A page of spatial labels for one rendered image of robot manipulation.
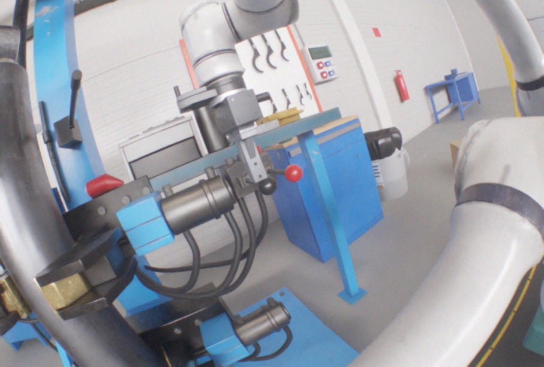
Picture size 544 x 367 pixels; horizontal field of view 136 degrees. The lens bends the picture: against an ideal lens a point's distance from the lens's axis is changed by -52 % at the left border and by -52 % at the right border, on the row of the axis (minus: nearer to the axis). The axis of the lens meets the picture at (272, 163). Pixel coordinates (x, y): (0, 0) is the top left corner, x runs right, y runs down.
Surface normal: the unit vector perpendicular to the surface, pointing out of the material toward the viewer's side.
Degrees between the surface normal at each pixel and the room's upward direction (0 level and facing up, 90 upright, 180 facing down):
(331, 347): 0
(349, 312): 0
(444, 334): 34
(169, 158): 90
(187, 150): 90
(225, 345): 90
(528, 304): 0
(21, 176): 90
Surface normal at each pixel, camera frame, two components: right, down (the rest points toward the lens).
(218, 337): -0.34, -0.93
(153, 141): 0.39, 0.00
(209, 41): 0.14, 0.12
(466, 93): -0.85, 0.37
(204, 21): -0.07, 0.18
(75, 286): 0.87, -0.25
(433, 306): -0.72, -0.68
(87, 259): 0.94, -0.33
